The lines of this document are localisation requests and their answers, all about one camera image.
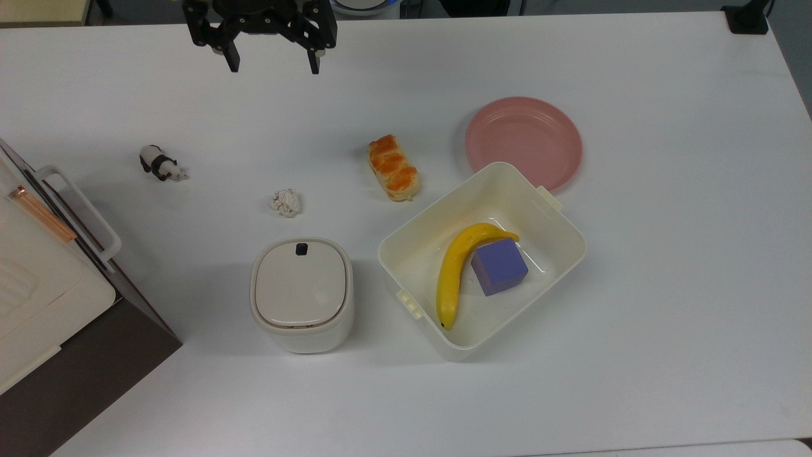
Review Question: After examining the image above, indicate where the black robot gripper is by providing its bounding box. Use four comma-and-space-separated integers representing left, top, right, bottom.
183, 0, 338, 76

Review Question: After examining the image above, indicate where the cream trash can lid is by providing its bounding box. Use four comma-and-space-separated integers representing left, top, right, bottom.
255, 241, 350, 328

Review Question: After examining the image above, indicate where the cream push-button trash can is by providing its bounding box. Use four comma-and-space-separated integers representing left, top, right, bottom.
249, 237, 355, 355

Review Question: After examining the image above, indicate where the blue and white round device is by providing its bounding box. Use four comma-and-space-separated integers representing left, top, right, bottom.
329, 0, 402, 18

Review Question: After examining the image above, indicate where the crumpled white paper ball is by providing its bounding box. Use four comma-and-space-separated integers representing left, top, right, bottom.
268, 188, 303, 218

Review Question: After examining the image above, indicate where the black and white panda toy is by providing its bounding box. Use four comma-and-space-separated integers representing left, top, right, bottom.
139, 144, 187, 183

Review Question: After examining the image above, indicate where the braided orange bread loaf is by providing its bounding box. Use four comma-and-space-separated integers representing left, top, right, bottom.
368, 134, 422, 202

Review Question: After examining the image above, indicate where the dark object behind table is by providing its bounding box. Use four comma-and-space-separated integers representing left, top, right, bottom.
437, 0, 512, 18

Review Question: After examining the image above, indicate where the tan wooden board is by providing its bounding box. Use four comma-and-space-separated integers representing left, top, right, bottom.
0, 0, 91, 28

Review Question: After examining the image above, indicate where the cream plastic storage box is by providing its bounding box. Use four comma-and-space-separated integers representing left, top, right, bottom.
377, 161, 587, 361

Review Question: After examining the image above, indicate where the pink round plate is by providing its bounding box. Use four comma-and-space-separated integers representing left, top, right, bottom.
465, 96, 584, 194

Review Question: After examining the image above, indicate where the yellow banana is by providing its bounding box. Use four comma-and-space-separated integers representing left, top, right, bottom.
435, 222, 520, 331

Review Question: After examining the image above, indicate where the purple foam cube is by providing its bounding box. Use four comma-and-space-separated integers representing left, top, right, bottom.
470, 238, 530, 298

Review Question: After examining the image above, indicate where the white and brown oven appliance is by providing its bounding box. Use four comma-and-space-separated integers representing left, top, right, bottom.
0, 138, 184, 457

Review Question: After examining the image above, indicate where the white oven door handle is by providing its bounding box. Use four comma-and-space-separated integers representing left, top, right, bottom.
35, 165, 122, 265

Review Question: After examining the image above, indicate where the black table clamp mount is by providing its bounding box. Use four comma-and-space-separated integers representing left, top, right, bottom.
721, 0, 773, 35

